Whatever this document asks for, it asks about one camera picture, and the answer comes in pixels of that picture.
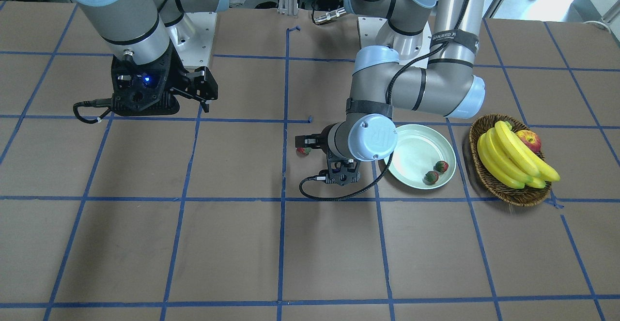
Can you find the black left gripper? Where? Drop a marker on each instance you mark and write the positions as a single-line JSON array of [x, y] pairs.
[[323, 140]]

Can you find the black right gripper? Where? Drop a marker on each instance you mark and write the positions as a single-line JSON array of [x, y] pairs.
[[204, 84]]

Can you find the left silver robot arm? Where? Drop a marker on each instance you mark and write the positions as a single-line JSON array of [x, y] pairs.
[[423, 61]]

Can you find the light green plate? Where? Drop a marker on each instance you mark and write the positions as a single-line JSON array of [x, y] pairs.
[[418, 149]]

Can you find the yellow banana bunch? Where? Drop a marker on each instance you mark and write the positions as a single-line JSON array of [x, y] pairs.
[[510, 162]]

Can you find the red yellow apple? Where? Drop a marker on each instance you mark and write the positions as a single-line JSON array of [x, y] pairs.
[[530, 139]]

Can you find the brown wicker basket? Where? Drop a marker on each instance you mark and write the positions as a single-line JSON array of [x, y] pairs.
[[519, 197]]

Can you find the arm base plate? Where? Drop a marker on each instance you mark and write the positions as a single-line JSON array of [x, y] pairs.
[[377, 32], [193, 37]]

